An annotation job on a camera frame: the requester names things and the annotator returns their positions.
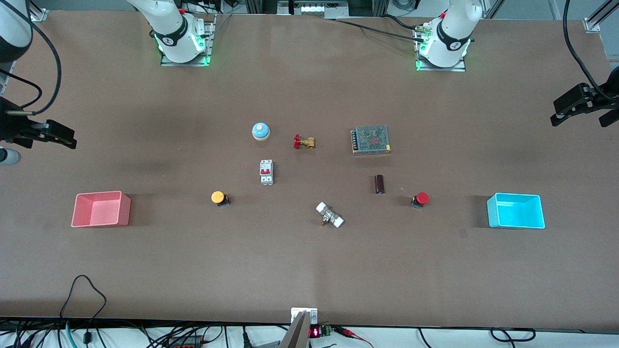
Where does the pink plastic box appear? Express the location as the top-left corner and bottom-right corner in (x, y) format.
(71, 190), (132, 228)

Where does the cyan plastic box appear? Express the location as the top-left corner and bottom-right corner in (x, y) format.
(486, 192), (546, 230)

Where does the metal mesh power supply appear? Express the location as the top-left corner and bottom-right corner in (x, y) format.
(351, 125), (392, 156)

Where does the white metal tee fitting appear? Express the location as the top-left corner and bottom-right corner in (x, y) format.
(315, 202), (345, 229)

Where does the white lit control panel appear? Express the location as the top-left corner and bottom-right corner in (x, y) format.
(289, 3), (334, 17)

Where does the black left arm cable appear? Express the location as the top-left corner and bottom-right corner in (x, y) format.
(563, 0), (606, 93)

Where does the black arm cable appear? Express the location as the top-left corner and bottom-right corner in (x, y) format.
(563, 0), (606, 93)
(0, 0), (63, 116)

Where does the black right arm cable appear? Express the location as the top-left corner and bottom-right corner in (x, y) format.
(0, 0), (63, 116)

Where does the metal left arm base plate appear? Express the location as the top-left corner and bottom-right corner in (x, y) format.
(414, 25), (467, 73)

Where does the black looped cable with plug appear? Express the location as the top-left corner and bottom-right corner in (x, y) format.
(59, 275), (108, 348)

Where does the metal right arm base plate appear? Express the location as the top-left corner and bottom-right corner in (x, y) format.
(161, 14), (216, 67)

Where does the black cable on table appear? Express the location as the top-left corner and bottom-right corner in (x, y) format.
(333, 14), (427, 42)

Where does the black coiled cable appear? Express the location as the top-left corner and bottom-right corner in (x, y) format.
(490, 328), (536, 343)

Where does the grey camera pole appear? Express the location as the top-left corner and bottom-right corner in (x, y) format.
(279, 311), (311, 348)

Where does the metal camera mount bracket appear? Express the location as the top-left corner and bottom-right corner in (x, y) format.
(290, 307), (319, 325)

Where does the red clip lead wire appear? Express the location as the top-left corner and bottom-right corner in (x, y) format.
(334, 326), (375, 348)

